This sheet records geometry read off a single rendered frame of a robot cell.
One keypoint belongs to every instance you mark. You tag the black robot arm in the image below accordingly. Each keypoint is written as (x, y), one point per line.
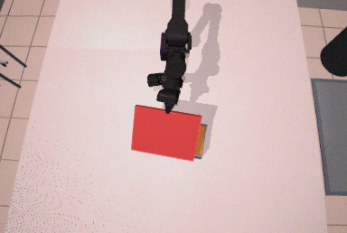
(176, 36)

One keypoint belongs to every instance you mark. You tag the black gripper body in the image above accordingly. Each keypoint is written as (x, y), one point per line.
(169, 94)

